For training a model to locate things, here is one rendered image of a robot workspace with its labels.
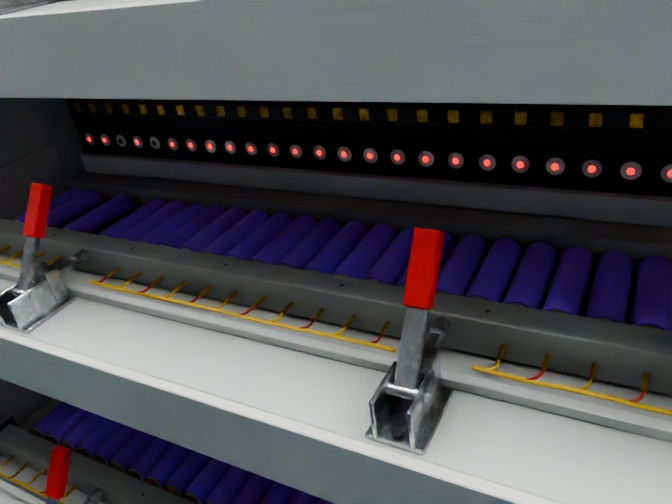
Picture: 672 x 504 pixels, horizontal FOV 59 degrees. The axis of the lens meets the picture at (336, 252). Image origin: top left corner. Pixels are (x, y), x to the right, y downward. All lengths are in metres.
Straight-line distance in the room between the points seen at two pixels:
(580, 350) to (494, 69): 0.14
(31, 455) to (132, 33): 0.39
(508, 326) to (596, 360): 0.04
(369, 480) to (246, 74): 0.19
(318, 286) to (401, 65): 0.14
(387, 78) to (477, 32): 0.04
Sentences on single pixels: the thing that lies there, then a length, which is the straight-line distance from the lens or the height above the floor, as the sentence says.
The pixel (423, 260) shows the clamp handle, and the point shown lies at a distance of 0.26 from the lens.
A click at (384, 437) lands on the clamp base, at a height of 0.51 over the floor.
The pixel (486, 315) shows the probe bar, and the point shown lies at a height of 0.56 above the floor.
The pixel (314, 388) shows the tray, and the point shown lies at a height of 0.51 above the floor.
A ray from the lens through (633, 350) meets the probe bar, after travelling 0.29.
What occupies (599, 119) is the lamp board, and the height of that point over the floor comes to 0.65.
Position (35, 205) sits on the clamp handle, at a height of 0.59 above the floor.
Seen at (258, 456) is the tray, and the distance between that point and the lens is 0.32.
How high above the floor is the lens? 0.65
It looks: 12 degrees down
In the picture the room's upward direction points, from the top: 2 degrees clockwise
